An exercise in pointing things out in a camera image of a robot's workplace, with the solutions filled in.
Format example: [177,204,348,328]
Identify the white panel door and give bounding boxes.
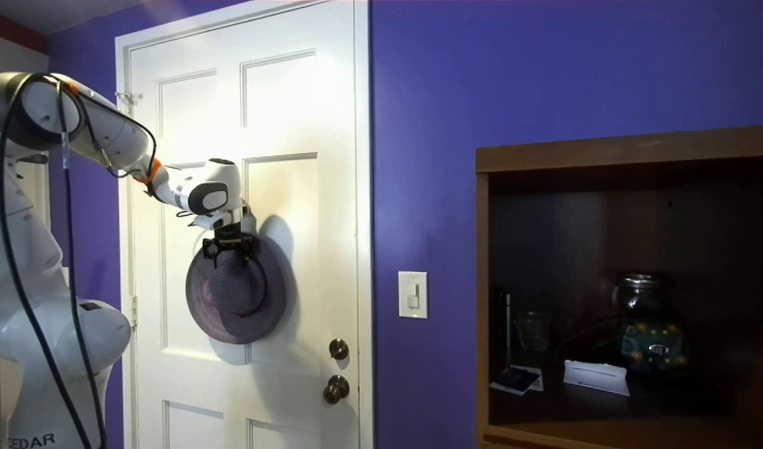
[116,0,378,449]

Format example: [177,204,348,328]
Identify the brown wooden cabinet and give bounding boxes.
[474,122,763,449]

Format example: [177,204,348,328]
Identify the white light switch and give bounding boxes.
[396,270,429,322]

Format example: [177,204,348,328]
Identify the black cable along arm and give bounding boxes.
[0,73,164,449]

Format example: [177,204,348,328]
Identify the small flat dark device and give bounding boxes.
[489,364,543,398]

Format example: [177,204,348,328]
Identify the purple wide-brim hat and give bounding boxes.
[184,232,290,347]

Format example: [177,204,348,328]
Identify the orange cable strap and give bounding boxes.
[143,157,167,191]

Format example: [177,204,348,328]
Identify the glass jar with marbles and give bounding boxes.
[614,273,690,401]

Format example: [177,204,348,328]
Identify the dark brass door knob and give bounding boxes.
[323,375,351,408]

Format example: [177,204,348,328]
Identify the clear drinking glass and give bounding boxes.
[515,309,552,369]

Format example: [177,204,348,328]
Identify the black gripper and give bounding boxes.
[199,213,262,263]

